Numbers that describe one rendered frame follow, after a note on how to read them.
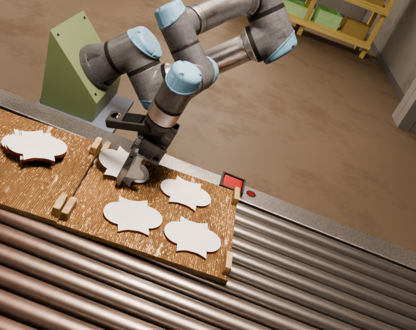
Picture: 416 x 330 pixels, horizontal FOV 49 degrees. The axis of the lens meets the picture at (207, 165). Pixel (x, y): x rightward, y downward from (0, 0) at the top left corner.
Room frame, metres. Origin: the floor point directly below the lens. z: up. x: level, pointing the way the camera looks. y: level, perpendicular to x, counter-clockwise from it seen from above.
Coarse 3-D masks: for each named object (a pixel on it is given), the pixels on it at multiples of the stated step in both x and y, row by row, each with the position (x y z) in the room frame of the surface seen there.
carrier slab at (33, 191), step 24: (0, 120) 0.99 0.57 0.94; (24, 120) 1.03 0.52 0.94; (0, 144) 0.90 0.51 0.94; (72, 144) 1.01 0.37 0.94; (0, 168) 0.81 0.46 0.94; (24, 168) 0.84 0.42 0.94; (48, 168) 0.88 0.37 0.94; (72, 168) 0.91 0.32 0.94; (0, 192) 0.74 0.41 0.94; (24, 192) 0.77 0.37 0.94; (48, 192) 0.80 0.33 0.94; (72, 192) 0.83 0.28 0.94; (48, 216) 0.73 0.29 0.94
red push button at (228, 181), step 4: (228, 176) 1.17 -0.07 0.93; (224, 180) 1.14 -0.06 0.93; (228, 180) 1.15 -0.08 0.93; (232, 180) 1.16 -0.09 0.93; (236, 180) 1.17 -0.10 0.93; (240, 180) 1.18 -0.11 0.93; (224, 184) 1.12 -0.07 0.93; (228, 184) 1.13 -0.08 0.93; (232, 184) 1.14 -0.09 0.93; (236, 184) 1.15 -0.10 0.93; (240, 184) 1.16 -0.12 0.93; (240, 188) 1.14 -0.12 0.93
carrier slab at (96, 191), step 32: (96, 160) 0.98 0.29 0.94; (96, 192) 0.86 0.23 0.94; (128, 192) 0.91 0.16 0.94; (160, 192) 0.96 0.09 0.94; (224, 192) 1.07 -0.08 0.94; (64, 224) 0.72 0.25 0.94; (96, 224) 0.76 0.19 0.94; (224, 224) 0.94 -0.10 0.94; (160, 256) 0.74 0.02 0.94; (192, 256) 0.78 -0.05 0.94
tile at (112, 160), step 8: (104, 152) 0.99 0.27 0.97; (112, 152) 1.00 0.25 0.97; (120, 152) 1.02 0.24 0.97; (104, 160) 0.96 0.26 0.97; (112, 160) 0.97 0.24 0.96; (120, 160) 0.99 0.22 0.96; (104, 168) 0.94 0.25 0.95; (112, 168) 0.95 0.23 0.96; (120, 168) 0.96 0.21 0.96; (144, 168) 1.01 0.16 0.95; (112, 176) 0.93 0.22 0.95; (144, 176) 0.98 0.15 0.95; (128, 184) 0.93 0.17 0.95; (136, 184) 0.95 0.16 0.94
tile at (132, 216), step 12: (108, 204) 0.83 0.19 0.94; (120, 204) 0.85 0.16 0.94; (132, 204) 0.86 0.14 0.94; (144, 204) 0.88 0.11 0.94; (108, 216) 0.79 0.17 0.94; (120, 216) 0.81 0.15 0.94; (132, 216) 0.82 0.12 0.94; (144, 216) 0.84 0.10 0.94; (156, 216) 0.86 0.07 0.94; (120, 228) 0.77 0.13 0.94; (132, 228) 0.78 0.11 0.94; (144, 228) 0.80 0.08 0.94; (156, 228) 0.82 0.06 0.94
